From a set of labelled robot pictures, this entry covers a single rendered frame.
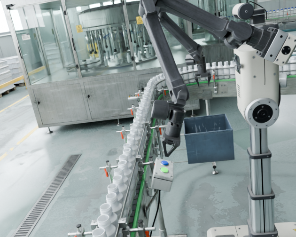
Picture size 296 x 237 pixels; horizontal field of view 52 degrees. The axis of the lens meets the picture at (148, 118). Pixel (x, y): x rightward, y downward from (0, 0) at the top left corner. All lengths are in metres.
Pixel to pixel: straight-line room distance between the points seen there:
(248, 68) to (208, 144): 0.72
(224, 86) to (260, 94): 1.61
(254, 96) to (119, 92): 3.66
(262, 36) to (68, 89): 4.20
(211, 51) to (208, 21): 5.47
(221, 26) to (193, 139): 0.93
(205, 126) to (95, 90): 3.04
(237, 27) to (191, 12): 0.19
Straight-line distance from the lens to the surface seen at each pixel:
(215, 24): 1.29
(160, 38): 1.21
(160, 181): 1.25
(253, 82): 1.50
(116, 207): 1.07
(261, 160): 1.73
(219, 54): 6.78
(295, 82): 3.08
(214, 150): 2.06
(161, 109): 1.13
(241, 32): 1.28
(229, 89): 3.13
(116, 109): 5.09
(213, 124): 2.31
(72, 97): 5.21
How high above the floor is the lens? 1.72
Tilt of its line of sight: 19 degrees down
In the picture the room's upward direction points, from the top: 9 degrees counter-clockwise
